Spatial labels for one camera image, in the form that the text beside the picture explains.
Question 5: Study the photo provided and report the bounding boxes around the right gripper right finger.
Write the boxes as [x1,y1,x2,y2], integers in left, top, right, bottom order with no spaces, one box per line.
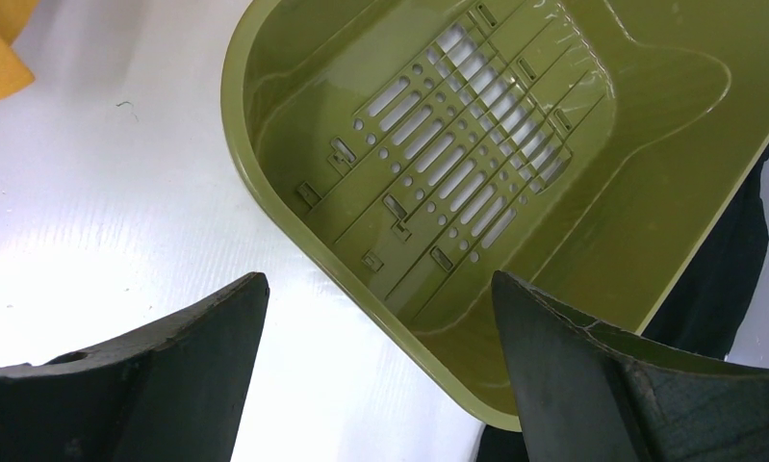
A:
[491,271,769,461]

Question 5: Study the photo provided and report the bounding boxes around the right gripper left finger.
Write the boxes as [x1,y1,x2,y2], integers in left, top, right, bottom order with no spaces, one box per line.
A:
[0,272,269,461]

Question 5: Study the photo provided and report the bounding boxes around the yellow jacket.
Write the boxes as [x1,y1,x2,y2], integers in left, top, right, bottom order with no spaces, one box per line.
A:
[0,0,38,100]

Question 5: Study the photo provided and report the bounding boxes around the olive green plastic basket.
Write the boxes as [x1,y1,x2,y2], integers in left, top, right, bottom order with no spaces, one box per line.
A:
[220,1,769,431]

